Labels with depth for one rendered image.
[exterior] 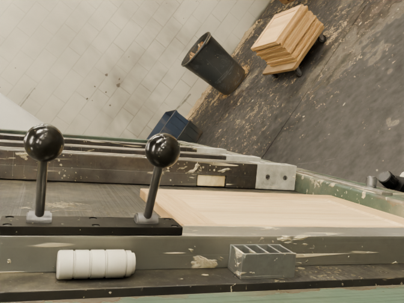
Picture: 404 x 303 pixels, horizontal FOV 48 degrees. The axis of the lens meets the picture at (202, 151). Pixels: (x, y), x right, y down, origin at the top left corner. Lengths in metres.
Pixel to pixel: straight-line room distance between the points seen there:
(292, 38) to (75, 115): 3.08
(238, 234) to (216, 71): 4.77
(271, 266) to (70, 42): 5.66
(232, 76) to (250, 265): 4.87
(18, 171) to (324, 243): 0.75
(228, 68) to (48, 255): 4.90
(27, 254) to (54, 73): 5.56
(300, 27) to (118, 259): 3.81
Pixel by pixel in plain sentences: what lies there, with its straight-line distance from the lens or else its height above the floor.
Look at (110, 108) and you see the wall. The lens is 6.07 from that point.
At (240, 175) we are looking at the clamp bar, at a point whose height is 1.05.
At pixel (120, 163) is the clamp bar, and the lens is 1.15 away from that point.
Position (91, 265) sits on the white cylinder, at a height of 1.43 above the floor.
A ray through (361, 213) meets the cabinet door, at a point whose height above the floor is 0.94.
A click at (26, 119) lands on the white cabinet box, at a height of 1.63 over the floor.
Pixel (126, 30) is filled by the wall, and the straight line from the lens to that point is 6.20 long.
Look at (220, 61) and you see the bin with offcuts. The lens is 5.30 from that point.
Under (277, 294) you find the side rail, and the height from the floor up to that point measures 1.34.
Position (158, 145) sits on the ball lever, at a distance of 0.47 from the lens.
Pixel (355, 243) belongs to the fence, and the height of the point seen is 1.14.
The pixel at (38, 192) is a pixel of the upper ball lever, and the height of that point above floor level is 1.51.
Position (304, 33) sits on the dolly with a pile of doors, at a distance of 4.20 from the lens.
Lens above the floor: 1.56
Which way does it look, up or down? 18 degrees down
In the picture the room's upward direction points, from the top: 52 degrees counter-clockwise
